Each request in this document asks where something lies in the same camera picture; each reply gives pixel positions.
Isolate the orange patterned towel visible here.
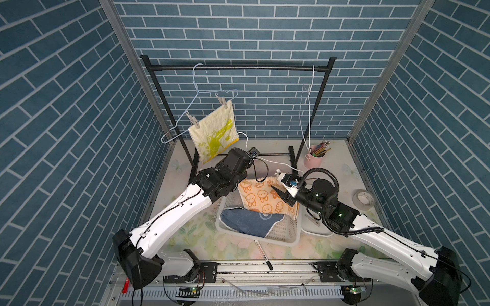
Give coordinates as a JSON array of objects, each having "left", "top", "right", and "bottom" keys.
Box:
[{"left": 238, "top": 177, "right": 299, "bottom": 220}]

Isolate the white wire hanger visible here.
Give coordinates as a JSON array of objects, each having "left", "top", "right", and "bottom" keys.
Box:
[
  {"left": 237, "top": 131, "right": 301, "bottom": 172},
  {"left": 299, "top": 66, "right": 315, "bottom": 147}
]

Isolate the blue patterned towel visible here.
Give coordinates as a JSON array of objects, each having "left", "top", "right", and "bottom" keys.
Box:
[{"left": 219, "top": 207, "right": 285, "bottom": 238}]

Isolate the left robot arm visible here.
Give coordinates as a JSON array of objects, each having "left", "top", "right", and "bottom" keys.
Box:
[{"left": 112, "top": 148, "right": 259, "bottom": 289}]

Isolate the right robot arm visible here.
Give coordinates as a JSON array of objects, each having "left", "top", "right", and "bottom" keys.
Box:
[{"left": 275, "top": 168, "right": 466, "bottom": 305}]

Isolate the white rectangular tray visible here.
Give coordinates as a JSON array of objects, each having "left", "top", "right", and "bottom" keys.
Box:
[{"left": 300, "top": 206, "right": 334, "bottom": 237}]

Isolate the white perforated plastic basket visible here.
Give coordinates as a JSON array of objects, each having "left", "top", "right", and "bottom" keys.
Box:
[{"left": 215, "top": 190, "right": 302, "bottom": 247}]

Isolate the pink pencil cup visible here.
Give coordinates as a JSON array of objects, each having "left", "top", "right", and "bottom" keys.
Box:
[{"left": 304, "top": 140, "right": 330, "bottom": 170}]

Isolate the clear tape roll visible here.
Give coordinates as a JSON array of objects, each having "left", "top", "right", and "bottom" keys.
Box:
[{"left": 352, "top": 189, "right": 376, "bottom": 211}]

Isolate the black tipped marker pen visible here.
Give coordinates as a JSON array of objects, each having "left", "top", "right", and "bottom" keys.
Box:
[{"left": 254, "top": 240, "right": 274, "bottom": 271}]

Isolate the yellow green patterned towel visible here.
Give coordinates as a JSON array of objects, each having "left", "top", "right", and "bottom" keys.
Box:
[{"left": 189, "top": 100, "right": 239, "bottom": 163}]

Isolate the black metal clothes rack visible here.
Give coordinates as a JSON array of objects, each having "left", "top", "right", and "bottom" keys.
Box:
[{"left": 140, "top": 55, "right": 338, "bottom": 181}]

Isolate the white clothespin upper left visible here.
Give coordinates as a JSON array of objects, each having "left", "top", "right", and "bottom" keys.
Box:
[{"left": 214, "top": 93, "right": 228, "bottom": 108}]

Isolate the white clothespin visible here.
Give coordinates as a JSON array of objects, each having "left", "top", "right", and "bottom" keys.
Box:
[
  {"left": 185, "top": 112, "right": 200, "bottom": 129},
  {"left": 214, "top": 93, "right": 228, "bottom": 108}
]

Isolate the white clothespin lower left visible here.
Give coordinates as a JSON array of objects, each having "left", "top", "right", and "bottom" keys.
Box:
[{"left": 185, "top": 112, "right": 200, "bottom": 129}]

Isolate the red marker pen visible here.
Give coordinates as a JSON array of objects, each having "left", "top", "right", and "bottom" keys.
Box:
[{"left": 121, "top": 278, "right": 130, "bottom": 294}]

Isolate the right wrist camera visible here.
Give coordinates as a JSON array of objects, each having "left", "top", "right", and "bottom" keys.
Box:
[{"left": 276, "top": 173, "right": 300, "bottom": 198}]

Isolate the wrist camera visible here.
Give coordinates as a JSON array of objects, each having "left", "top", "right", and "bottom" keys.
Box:
[
  {"left": 276, "top": 173, "right": 300, "bottom": 198},
  {"left": 248, "top": 147, "right": 260, "bottom": 159}
]

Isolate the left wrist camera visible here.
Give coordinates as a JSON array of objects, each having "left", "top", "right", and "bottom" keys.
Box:
[{"left": 248, "top": 147, "right": 260, "bottom": 159}]

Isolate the light blue wire hanger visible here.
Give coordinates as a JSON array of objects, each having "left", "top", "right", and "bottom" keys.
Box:
[{"left": 160, "top": 62, "right": 239, "bottom": 145}]

